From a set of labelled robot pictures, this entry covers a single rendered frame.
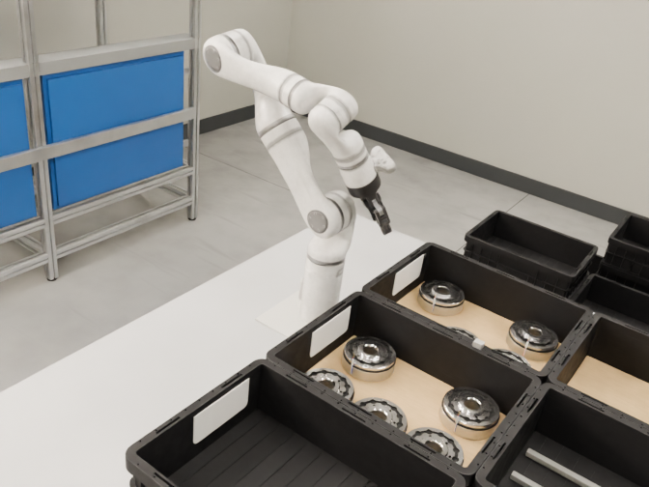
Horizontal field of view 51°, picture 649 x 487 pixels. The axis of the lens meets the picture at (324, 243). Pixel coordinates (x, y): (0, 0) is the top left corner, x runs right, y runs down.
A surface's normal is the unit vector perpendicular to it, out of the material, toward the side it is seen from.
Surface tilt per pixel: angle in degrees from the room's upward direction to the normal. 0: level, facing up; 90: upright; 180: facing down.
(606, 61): 90
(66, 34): 90
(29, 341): 0
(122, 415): 0
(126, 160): 90
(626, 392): 0
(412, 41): 90
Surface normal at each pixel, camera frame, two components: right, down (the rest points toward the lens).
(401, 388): 0.11, -0.87
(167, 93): 0.81, 0.37
